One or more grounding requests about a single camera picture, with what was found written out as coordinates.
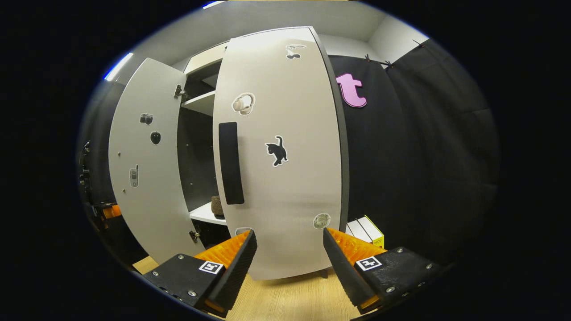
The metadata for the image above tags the white cabinet door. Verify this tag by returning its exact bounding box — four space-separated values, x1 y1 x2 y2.
108 58 206 264
213 27 350 280

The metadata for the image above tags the white shoe cabinet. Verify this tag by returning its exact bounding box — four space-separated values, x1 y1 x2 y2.
176 41 229 249

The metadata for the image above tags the black backdrop cloth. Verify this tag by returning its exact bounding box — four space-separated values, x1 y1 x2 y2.
328 38 500 268

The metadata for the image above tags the black door handle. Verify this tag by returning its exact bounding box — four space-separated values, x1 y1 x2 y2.
219 121 245 206

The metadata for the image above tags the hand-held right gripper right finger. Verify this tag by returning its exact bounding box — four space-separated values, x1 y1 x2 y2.
322 227 442 315

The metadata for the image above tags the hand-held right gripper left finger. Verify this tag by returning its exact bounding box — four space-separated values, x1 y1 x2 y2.
143 229 258 318

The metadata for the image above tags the white yellow box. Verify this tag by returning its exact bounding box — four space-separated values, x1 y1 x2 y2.
357 215 385 249

